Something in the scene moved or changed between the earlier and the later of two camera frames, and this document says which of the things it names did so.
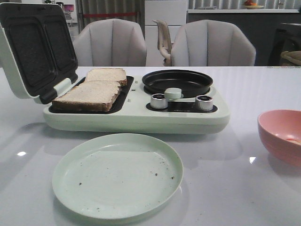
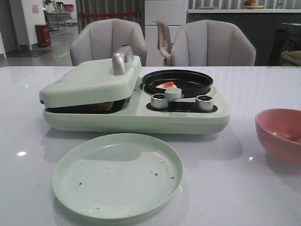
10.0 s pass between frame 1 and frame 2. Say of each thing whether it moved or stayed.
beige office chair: stayed
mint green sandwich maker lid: moved
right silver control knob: stayed
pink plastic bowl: stayed
